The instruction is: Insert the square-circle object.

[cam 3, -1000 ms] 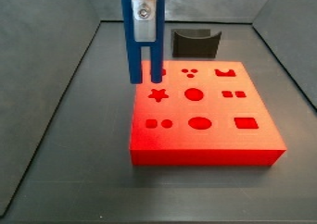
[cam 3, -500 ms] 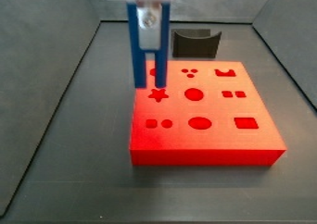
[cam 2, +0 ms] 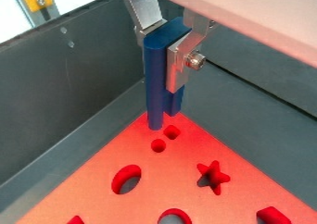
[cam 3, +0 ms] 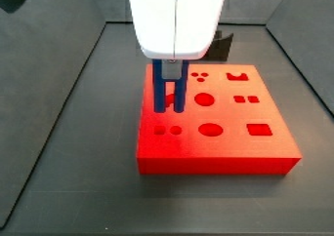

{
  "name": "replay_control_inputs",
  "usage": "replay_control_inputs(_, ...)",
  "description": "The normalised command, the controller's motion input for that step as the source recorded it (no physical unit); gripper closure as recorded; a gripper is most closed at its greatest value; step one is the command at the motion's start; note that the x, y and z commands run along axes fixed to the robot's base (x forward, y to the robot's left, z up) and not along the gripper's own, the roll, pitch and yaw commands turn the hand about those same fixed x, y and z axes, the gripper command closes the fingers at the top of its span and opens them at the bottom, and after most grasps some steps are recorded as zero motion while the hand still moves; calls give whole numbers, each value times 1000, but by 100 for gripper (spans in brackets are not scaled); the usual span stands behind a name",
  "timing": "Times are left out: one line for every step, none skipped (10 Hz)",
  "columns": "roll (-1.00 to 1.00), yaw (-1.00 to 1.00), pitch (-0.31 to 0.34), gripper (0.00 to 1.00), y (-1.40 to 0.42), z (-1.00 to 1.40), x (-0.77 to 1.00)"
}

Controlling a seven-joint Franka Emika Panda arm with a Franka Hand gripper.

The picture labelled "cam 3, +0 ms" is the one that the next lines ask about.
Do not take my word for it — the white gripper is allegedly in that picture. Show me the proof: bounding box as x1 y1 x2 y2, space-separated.
130 0 224 113

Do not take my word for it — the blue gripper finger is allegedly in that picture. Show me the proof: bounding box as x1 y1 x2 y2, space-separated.
174 60 190 113

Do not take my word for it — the grey square-circle peg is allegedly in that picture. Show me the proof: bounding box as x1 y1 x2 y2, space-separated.
162 59 182 81

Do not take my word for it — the red shape-sorter block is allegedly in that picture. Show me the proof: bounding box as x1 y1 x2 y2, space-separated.
138 64 302 175

